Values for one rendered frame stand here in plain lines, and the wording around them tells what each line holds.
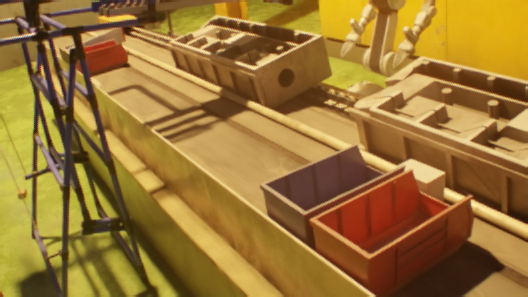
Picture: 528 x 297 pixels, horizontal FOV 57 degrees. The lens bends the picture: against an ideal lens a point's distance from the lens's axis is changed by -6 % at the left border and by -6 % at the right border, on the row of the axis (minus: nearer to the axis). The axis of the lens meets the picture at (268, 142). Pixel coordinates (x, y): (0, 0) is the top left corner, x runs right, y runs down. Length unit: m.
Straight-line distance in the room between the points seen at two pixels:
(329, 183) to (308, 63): 0.91
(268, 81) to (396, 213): 1.00
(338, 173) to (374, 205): 0.22
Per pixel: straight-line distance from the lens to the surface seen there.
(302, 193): 1.36
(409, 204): 1.33
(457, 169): 1.42
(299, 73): 2.19
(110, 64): 3.35
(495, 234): 1.34
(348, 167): 1.43
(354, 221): 1.21
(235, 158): 1.78
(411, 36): 3.14
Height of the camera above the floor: 1.52
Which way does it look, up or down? 24 degrees down
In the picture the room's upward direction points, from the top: 8 degrees counter-clockwise
